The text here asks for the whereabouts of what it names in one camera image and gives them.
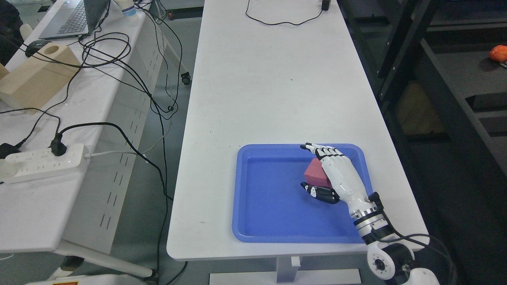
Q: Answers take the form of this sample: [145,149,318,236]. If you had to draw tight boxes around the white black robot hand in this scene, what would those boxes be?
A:
[299,143,377,215]

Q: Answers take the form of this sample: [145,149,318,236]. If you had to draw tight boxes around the pink block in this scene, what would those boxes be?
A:
[304,158,332,188]

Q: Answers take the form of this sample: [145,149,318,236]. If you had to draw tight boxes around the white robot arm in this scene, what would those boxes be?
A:
[351,192,439,285]

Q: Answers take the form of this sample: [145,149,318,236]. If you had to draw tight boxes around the blue tray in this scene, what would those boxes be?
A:
[232,144,363,243]

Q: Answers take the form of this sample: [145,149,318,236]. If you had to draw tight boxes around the black left shelf rack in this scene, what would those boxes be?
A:
[337,0,506,179]

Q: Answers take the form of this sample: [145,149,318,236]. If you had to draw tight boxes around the orange object on shelf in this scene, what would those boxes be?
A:
[489,45,507,63]

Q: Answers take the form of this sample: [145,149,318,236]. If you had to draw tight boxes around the beige wooden block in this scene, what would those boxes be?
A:
[0,43,81,115]

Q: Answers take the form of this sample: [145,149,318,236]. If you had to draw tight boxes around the white table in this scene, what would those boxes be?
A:
[166,0,427,270]

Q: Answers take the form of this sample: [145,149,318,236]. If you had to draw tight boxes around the white side desk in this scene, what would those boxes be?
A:
[1,11,162,277]

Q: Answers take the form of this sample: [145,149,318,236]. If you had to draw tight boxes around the grey laptop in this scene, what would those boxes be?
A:
[39,0,111,40]

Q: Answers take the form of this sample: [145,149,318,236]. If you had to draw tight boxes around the white power strip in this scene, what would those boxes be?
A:
[0,144,87,184]

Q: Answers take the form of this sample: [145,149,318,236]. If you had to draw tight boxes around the black computer mouse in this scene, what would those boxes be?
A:
[25,40,51,58]

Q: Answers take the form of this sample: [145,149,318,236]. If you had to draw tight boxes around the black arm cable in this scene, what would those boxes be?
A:
[374,194,458,285]

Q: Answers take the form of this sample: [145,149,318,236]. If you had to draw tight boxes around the black cable on table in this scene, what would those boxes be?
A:
[246,0,332,27]

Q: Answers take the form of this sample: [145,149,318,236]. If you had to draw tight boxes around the tangled black desk cables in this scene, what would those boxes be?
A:
[0,0,187,159]

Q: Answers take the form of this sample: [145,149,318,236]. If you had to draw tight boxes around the black plug with cable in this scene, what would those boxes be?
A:
[48,122,173,200]

